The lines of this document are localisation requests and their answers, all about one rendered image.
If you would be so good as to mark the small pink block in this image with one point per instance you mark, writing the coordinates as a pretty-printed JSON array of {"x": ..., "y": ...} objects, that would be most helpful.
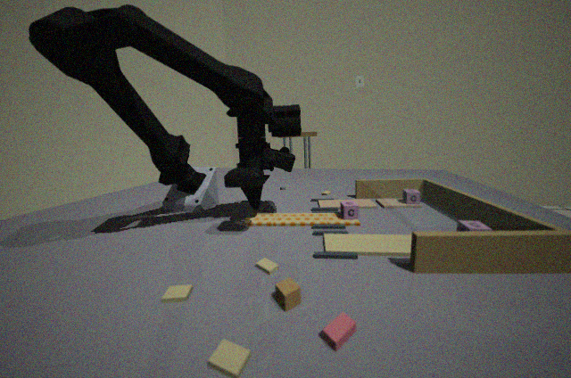
[{"x": 339, "y": 331}]

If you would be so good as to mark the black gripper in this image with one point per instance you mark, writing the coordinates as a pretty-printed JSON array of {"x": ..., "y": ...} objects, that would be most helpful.
[{"x": 249, "y": 175}]

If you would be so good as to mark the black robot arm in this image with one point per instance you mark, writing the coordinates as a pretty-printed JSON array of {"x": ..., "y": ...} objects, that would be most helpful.
[{"x": 82, "y": 46}]

